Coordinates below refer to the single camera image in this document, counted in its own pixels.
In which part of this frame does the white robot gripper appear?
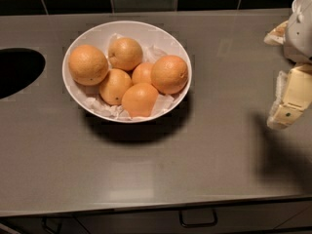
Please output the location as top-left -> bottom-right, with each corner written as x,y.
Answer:
264,0 -> 312,130

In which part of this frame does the orange at bowl front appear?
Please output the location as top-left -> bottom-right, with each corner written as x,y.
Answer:
122,83 -> 159,117

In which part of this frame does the white ceramic bowl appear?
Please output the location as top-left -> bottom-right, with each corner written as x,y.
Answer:
62,20 -> 192,122

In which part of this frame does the orange at bowl back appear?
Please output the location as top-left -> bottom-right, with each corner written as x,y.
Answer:
108,37 -> 143,71

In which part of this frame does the small orange in middle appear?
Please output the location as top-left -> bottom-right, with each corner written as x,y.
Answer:
132,62 -> 153,84

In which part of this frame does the white tissue paper lining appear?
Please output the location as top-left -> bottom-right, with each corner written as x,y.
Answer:
83,34 -> 174,123

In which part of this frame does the large orange far left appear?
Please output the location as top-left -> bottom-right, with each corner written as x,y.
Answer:
68,45 -> 108,86

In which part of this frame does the dark sink basin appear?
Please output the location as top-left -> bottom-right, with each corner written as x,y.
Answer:
0,48 -> 46,98

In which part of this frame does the black drawer handle centre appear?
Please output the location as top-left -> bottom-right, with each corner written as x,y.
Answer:
178,209 -> 218,228

